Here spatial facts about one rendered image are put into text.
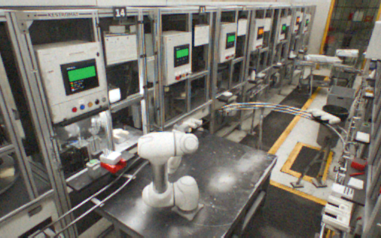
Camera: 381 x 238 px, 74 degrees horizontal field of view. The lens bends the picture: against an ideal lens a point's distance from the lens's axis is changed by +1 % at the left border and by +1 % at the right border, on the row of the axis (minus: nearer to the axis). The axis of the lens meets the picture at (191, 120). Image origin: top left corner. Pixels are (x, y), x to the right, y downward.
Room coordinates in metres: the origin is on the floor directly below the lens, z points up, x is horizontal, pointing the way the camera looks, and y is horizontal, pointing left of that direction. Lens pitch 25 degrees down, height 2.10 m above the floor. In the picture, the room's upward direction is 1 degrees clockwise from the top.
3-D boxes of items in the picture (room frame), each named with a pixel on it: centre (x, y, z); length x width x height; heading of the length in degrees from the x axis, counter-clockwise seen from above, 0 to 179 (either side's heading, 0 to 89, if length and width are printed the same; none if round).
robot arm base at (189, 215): (1.45, 0.01, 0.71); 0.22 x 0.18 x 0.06; 146
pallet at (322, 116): (2.81, -1.59, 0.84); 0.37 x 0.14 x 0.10; 24
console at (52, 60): (1.68, 0.85, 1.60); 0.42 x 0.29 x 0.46; 146
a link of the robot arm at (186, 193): (1.44, 0.03, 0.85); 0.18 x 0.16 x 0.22; 99
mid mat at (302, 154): (3.11, -1.73, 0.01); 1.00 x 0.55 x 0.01; 146
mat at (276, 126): (5.58, -2.47, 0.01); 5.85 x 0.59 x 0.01; 146
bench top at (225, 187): (1.86, -0.04, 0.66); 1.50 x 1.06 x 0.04; 146
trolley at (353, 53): (7.08, -4.21, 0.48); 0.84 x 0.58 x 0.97; 154
